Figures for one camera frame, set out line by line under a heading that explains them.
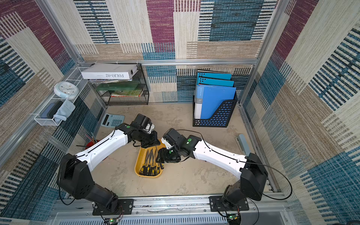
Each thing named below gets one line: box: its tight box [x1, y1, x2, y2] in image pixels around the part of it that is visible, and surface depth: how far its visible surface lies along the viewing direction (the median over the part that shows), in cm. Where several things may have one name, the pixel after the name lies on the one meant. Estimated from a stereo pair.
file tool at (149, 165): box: [147, 148, 154, 177], surface depth 85 cm
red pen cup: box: [85, 139, 100, 150], surface depth 87 cm
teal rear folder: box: [196, 70, 233, 81], surface depth 100 cm
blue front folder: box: [194, 84, 237, 120], surface depth 93 cm
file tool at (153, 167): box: [151, 149, 157, 177], surface depth 85 cm
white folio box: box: [81, 62, 139, 80], surface depth 81 cm
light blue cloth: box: [53, 99, 76, 124], surface depth 70 cm
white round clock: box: [53, 81, 80, 100], surface depth 76 cm
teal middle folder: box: [197, 77, 235, 87], surface depth 96 cm
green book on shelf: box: [95, 81, 142, 95], surface depth 101 cm
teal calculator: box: [100, 112, 126, 128], surface depth 110 cm
